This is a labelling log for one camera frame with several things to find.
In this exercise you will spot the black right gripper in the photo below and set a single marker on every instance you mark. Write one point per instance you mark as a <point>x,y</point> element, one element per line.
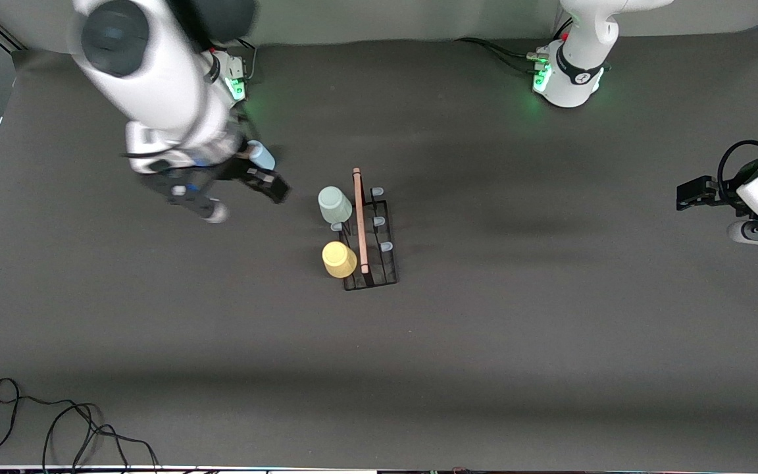
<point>233,169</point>

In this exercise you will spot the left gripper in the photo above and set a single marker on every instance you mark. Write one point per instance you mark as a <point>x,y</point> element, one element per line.
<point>726,192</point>

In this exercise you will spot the pale green plastic cup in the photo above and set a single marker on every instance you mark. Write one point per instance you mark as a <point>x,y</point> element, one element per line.
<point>335,205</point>

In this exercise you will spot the yellow plastic cup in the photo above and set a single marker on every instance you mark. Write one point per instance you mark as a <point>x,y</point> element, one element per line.
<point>339,259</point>

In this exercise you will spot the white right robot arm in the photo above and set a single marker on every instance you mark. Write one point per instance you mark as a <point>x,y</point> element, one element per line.
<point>149,66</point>

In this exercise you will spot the light blue plastic cup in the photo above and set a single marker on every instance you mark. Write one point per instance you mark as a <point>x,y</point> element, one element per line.
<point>263,157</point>

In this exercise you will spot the dark grey table mat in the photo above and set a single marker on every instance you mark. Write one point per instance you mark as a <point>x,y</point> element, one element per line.
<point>484,362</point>

